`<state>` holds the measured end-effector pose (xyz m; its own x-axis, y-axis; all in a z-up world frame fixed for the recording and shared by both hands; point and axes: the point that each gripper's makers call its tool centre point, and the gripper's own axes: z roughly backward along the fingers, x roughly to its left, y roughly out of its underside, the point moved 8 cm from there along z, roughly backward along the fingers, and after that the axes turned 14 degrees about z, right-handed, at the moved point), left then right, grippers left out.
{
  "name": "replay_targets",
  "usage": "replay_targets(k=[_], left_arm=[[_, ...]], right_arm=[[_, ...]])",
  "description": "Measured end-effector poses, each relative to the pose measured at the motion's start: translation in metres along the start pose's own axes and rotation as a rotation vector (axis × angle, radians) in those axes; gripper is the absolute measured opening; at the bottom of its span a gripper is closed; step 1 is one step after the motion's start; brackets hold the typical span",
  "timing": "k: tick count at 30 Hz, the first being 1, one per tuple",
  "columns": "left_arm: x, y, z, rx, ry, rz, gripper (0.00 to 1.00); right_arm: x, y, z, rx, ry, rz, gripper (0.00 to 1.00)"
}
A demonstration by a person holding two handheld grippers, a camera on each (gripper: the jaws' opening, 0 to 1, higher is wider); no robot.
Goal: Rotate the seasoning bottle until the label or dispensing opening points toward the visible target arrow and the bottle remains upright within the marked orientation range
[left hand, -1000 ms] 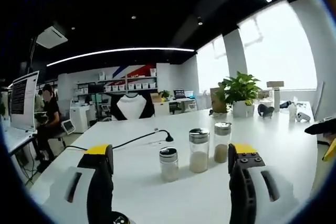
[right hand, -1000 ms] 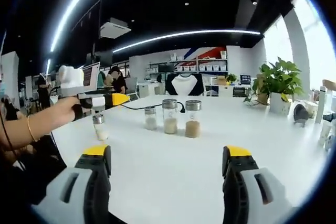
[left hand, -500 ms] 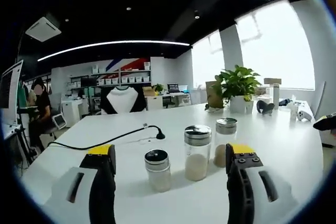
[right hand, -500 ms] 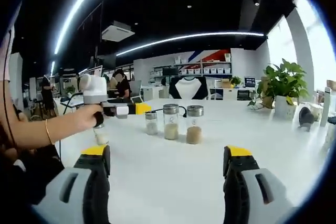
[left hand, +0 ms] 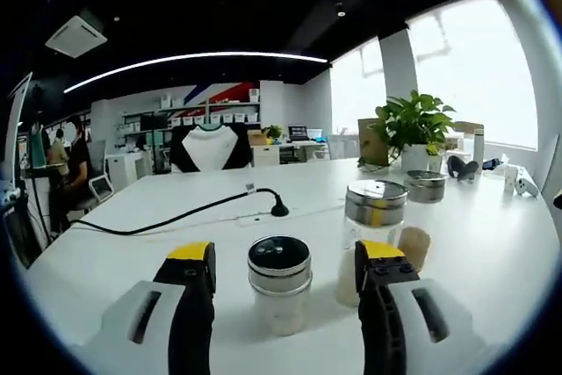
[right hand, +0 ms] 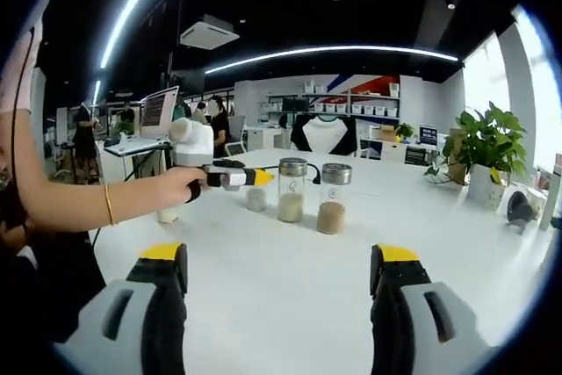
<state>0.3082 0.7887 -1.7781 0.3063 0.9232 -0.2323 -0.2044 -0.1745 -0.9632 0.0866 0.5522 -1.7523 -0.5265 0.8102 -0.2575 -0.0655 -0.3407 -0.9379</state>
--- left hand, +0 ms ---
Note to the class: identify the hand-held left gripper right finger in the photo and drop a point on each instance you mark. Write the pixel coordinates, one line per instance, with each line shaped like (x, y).
(404, 318)

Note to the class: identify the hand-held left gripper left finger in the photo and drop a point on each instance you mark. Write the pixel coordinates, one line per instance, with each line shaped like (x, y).
(175, 318)

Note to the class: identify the short seasoning bottle white powder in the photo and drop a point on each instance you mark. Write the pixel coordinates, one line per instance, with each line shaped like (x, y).
(278, 278)

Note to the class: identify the tall seasoning bottle pale powder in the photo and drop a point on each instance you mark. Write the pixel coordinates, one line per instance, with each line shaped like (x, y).
(373, 210)

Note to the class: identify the tall seasoning bottle brown powder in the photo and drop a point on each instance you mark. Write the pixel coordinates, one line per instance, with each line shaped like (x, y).
(425, 186)

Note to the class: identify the white thermos bottle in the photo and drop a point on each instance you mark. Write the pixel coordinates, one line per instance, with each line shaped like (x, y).
(478, 146)

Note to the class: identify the black headphones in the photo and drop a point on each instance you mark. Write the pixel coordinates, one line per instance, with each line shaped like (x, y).
(463, 169)

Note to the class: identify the chair with white black shirt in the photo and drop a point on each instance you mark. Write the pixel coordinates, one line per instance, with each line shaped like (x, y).
(211, 149)

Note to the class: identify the small white device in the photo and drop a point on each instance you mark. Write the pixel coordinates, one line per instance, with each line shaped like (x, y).
(509, 179)

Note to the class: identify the white game controller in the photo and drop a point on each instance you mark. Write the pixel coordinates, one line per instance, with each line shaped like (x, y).
(525, 185)

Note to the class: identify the green potted plant white pot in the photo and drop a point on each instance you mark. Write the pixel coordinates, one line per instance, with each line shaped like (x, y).
(415, 122)

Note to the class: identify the flat cardboard box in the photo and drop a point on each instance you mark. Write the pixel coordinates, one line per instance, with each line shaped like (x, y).
(467, 127)

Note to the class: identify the small background potted plant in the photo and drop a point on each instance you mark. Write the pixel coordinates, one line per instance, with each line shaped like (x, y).
(272, 131)

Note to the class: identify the small background laptop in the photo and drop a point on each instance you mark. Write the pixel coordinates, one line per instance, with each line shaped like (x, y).
(297, 132)

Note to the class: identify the white open laptop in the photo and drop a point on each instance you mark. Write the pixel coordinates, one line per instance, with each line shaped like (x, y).
(19, 124)

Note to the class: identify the curved ceiling light strip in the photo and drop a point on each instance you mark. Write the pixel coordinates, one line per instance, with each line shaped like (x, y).
(193, 57)

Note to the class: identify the ceiling air conditioner vent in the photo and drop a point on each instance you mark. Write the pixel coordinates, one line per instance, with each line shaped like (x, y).
(75, 37)

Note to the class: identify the wall shelf with white bins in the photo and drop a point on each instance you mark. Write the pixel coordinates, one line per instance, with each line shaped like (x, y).
(211, 113)

